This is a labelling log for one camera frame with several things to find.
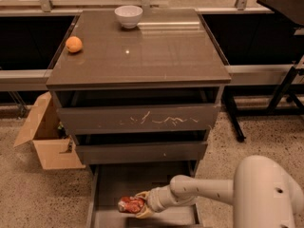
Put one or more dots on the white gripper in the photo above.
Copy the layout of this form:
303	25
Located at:
154	200

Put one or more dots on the red coke can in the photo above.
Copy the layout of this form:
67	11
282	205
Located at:
131	205

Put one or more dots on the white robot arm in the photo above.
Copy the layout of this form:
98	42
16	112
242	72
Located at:
262	193

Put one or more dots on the grey open bottom drawer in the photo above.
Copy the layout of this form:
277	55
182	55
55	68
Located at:
113	181

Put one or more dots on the grey middle drawer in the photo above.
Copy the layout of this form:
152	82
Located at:
142	147

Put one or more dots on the grey top drawer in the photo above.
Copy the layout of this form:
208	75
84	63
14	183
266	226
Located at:
138	110

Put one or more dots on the grey drawer cabinet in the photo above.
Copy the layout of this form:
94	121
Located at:
167	49

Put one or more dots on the brown cardboard box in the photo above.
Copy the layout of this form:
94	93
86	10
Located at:
41	129

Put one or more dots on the black metal table leg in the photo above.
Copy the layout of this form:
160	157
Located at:
232	110

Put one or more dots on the orange fruit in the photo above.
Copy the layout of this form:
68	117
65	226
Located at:
74	44

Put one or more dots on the white ceramic bowl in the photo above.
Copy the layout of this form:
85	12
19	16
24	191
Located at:
128	16

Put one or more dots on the black side table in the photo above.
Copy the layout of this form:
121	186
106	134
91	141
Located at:
291	9

